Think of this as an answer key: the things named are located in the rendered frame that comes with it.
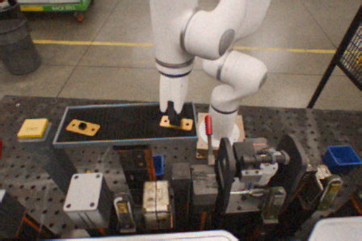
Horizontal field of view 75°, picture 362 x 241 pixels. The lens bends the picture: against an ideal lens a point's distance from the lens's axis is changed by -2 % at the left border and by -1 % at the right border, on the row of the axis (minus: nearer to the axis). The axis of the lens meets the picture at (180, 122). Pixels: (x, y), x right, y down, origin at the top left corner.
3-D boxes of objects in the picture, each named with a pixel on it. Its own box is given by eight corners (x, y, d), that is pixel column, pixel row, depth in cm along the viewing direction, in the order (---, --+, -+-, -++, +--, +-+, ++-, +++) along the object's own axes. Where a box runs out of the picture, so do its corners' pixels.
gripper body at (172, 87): (163, 48, 55) (166, 86, 63) (151, 73, 48) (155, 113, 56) (195, 52, 53) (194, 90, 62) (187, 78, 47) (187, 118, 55)
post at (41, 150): (72, 210, 94) (16, 142, 62) (76, 193, 100) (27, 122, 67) (90, 209, 95) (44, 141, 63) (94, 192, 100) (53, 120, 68)
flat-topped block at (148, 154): (133, 208, 95) (109, 137, 63) (135, 190, 101) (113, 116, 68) (158, 206, 96) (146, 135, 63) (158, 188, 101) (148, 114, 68)
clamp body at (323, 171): (274, 242, 87) (317, 196, 60) (265, 211, 94) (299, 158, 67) (298, 240, 87) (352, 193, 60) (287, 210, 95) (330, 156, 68)
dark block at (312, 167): (258, 230, 89) (300, 171, 59) (254, 212, 94) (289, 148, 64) (271, 229, 90) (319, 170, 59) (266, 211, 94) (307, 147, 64)
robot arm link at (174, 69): (161, 40, 53) (162, 52, 55) (149, 62, 47) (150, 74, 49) (198, 44, 52) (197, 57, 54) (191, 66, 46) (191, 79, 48)
